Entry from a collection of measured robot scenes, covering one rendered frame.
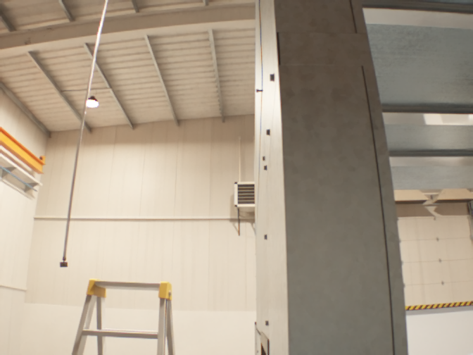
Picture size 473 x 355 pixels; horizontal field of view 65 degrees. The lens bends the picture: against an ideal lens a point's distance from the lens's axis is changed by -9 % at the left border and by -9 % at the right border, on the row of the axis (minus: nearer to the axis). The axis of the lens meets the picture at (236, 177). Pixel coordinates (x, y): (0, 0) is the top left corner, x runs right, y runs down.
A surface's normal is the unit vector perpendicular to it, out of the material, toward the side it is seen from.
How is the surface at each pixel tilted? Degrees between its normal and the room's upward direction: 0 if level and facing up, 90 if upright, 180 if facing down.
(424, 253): 90
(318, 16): 90
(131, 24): 90
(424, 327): 90
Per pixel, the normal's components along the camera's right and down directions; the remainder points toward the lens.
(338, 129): -0.04, -0.34
